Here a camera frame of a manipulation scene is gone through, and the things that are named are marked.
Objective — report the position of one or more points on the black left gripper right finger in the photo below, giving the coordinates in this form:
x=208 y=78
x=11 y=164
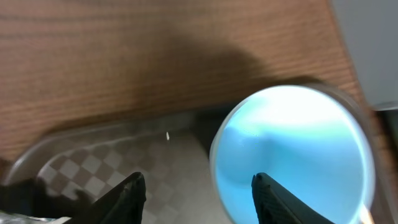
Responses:
x=274 y=204

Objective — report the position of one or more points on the grey dishwasher rack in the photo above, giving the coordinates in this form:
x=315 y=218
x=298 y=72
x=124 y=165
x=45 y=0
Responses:
x=369 y=30

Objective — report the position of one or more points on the light blue cup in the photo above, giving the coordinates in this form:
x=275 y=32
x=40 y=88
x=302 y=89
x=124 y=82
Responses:
x=303 y=138

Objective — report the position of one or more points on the dark brown tray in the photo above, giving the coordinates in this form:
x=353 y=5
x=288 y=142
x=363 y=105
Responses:
x=62 y=175

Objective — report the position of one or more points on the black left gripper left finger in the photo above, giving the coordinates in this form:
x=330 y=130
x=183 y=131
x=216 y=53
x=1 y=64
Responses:
x=123 y=204

